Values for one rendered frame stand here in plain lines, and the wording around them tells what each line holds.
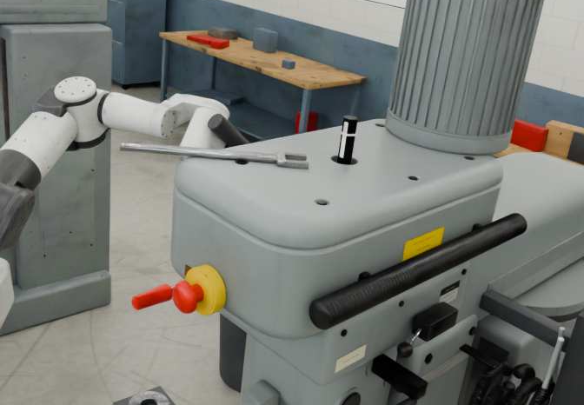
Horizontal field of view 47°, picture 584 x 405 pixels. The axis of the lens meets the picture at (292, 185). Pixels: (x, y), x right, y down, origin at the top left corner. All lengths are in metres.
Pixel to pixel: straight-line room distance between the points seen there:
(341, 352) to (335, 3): 5.79
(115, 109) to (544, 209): 0.83
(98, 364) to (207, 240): 2.83
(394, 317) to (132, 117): 0.67
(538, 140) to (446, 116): 3.82
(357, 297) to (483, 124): 0.38
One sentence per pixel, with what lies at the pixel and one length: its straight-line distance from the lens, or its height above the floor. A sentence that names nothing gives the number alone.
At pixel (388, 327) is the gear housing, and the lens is 0.96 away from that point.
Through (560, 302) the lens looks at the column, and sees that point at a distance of 1.42.
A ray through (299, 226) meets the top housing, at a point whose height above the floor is 1.88.
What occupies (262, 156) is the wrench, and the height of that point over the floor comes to 1.90.
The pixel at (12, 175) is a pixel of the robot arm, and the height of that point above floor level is 1.73.
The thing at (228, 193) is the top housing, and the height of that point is 1.89.
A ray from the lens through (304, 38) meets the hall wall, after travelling 6.83.
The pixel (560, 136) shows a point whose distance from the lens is 4.87.
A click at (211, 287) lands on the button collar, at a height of 1.78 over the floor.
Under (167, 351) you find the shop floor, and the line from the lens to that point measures 3.70.
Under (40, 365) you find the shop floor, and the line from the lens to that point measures 3.66.
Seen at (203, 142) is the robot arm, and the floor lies 1.78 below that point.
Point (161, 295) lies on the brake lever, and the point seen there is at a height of 1.70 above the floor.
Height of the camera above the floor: 2.20
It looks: 22 degrees down
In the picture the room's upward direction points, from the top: 7 degrees clockwise
